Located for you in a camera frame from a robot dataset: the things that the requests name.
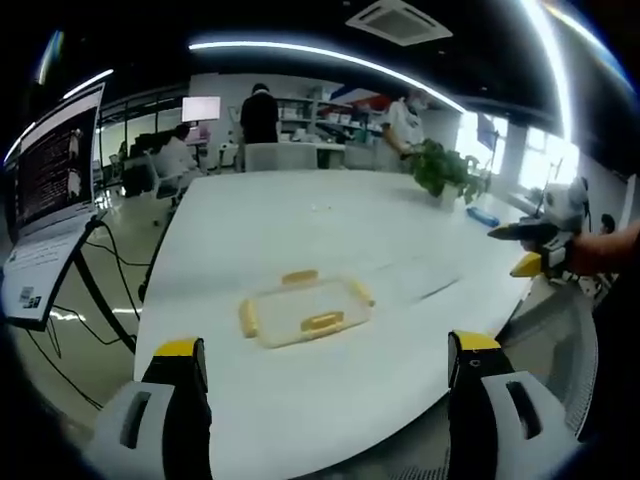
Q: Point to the ceiling air vent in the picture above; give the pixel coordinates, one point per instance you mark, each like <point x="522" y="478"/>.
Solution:
<point x="400" y="20"/>

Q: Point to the grey mesh office chair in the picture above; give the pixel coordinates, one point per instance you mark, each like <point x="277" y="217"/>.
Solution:
<point x="555" y="350"/>

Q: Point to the storage shelf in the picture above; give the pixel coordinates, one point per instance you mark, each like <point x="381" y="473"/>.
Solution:
<point x="330" y="117"/>

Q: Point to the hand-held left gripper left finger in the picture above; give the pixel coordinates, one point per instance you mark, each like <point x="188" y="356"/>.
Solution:
<point x="150" y="430"/>

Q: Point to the background monitor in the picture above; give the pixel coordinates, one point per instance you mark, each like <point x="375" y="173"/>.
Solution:
<point x="201" y="109"/>

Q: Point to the long ceiling light strip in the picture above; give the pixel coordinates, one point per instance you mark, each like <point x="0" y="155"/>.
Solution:
<point x="325" y="52"/>

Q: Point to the green potted plant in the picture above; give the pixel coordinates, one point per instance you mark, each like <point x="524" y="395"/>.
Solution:
<point x="445" y="167"/>

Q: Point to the black laptop stand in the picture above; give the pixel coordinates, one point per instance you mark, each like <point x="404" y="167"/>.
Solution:
<point x="75" y="255"/>

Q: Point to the clear container with yellow plastic buckles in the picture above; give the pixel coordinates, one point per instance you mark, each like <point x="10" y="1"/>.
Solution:
<point x="307" y="310"/>

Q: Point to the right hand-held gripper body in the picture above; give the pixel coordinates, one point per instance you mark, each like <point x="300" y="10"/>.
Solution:
<point x="567" y="205"/>

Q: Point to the open laptop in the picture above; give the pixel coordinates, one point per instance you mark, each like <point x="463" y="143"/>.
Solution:
<point x="50" y="165"/>

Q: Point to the blue flat object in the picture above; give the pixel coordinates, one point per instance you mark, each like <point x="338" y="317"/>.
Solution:
<point x="482" y="215"/>

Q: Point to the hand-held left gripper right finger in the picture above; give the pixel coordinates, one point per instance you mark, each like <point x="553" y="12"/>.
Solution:
<point x="495" y="430"/>

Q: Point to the person's right hand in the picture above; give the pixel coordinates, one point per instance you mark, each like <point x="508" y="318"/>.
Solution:
<point x="605" y="252"/>

